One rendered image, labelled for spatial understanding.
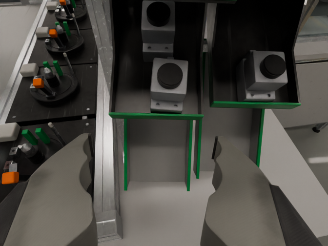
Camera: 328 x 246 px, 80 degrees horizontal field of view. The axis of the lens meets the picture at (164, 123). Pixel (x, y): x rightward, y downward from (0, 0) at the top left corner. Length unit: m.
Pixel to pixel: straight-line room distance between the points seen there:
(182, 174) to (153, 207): 0.16
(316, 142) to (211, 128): 1.77
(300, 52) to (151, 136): 1.00
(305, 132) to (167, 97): 1.98
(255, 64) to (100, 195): 0.40
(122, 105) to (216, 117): 0.23
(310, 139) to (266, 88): 1.86
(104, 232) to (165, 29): 0.39
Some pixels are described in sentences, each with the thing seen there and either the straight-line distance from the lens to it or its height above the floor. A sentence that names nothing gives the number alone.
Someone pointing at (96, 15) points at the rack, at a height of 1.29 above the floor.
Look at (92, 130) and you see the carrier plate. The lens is 0.57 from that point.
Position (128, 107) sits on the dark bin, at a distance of 0.30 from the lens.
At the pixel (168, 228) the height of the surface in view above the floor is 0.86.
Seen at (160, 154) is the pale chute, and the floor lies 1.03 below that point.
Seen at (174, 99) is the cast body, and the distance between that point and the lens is 0.26.
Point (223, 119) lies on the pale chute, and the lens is 0.46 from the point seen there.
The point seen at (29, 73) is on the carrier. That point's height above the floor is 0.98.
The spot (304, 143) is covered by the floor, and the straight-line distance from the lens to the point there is 2.10.
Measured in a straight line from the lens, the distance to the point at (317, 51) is 1.33.
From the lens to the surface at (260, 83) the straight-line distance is 0.29.
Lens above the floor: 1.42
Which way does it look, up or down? 53 degrees down
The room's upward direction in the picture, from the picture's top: 4 degrees clockwise
